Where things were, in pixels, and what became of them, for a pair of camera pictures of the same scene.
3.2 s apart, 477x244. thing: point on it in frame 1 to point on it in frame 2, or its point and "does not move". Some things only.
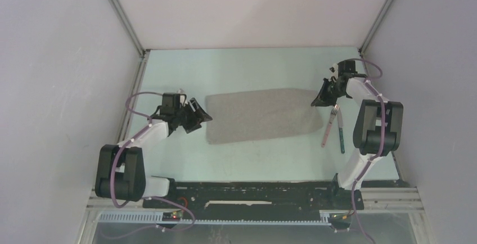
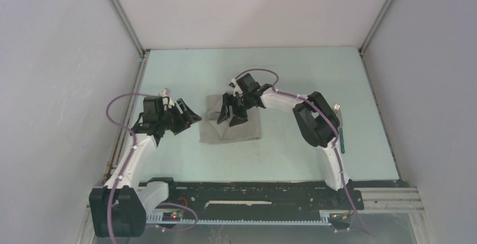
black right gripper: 323,99 to 226,101
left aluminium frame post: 123,13 does not move
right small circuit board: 338,218 does not move
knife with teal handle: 340,126 does not move
